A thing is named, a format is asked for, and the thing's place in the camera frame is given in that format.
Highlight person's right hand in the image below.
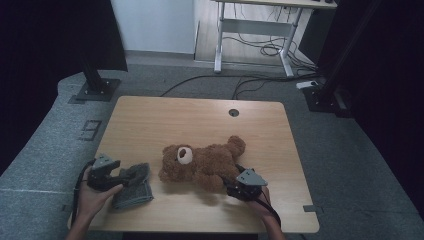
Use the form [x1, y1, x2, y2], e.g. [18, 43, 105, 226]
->
[245, 185, 273, 222]

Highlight white metal desk frame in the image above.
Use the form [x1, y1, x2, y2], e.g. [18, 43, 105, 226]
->
[211, 0, 338, 79]

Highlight black metal stand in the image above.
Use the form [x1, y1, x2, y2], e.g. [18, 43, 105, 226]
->
[302, 0, 382, 118]
[74, 56, 122, 103]

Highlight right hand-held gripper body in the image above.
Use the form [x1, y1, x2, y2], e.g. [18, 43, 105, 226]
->
[226, 167, 269, 202]

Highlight brown teddy bear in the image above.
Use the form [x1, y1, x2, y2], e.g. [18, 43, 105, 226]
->
[157, 134, 247, 195]

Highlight tangled black cables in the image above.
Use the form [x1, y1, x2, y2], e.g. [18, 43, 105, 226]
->
[222, 33, 318, 73]

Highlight long black floor cable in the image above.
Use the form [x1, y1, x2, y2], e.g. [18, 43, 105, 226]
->
[159, 73, 321, 98]

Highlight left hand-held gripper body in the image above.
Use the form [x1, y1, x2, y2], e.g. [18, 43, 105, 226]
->
[86, 153, 116, 193]

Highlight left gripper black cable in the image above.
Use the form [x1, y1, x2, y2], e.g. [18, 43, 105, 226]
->
[71, 158, 98, 228]

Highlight white power strip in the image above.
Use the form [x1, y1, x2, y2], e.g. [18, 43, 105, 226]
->
[296, 80, 320, 90]

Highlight black curtain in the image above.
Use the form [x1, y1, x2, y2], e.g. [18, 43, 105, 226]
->
[0, 0, 129, 176]
[316, 0, 424, 220]

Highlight grey cloth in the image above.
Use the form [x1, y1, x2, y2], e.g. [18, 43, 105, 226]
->
[111, 161, 155, 211]

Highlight person's left hand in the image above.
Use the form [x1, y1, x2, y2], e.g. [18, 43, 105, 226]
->
[76, 165, 125, 223]

